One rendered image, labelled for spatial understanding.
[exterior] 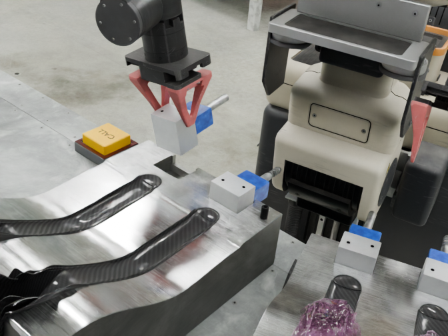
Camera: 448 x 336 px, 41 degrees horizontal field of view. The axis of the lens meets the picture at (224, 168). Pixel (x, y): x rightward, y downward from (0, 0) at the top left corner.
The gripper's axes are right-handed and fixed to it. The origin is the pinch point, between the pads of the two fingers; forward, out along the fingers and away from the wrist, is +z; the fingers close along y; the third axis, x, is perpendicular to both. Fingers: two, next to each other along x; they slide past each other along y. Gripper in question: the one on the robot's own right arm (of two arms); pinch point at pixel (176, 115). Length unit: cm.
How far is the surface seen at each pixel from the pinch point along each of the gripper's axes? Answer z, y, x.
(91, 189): 6.6, -4.7, -13.2
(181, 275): 9.0, 15.2, -16.5
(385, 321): 15.7, 34.9, -3.8
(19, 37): 79, -260, 119
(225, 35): 101, -189, 219
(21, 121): 11.8, -41.1, -2.4
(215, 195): 8.4, 9.0, -3.2
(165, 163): 8.7, -3.2, -0.9
